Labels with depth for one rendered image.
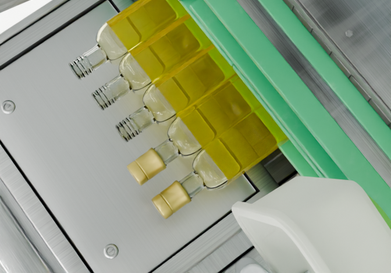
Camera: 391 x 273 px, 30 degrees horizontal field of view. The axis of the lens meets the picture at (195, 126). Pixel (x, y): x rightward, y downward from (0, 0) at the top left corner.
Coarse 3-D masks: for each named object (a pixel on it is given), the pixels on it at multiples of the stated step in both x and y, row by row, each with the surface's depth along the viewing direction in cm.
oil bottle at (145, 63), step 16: (160, 32) 103; (176, 32) 103; (192, 32) 103; (144, 48) 102; (160, 48) 102; (176, 48) 102; (192, 48) 102; (128, 64) 102; (144, 64) 102; (160, 64) 102; (176, 64) 102; (128, 80) 102; (144, 80) 101
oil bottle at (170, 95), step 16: (208, 48) 102; (192, 64) 102; (208, 64) 102; (224, 64) 102; (160, 80) 101; (176, 80) 101; (192, 80) 101; (208, 80) 101; (224, 80) 102; (144, 96) 101; (160, 96) 100; (176, 96) 100; (192, 96) 101; (160, 112) 100; (176, 112) 100
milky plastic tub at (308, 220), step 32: (288, 192) 67; (320, 192) 61; (352, 192) 59; (256, 224) 72; (288, 224) 57; (320, 224) 57; (352, 224) 58; (384, 224) 59; (288, 256) 72; (320, 256) 56; (352, 256) 58; (384, 256) 59
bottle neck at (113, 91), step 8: (112, 80) 103; (120, 80) 102; (104, 88) 102; (112, 88) 102; (120, 88) 102; (128, 88) 103; (96, 96) 102; (104, 96) 102; (112, 96) 102; (120, 96) 103; (104, 104) 102
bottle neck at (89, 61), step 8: (96, 48) 104; (80, 56) 104; (88, 56) 103; (96, 56) 103; (104, 56) 104; (72, 64) 103; (80, 64) 103; (88, 64) 103; (96, 64) 104; (80, 72) 103; (88, 72) 104
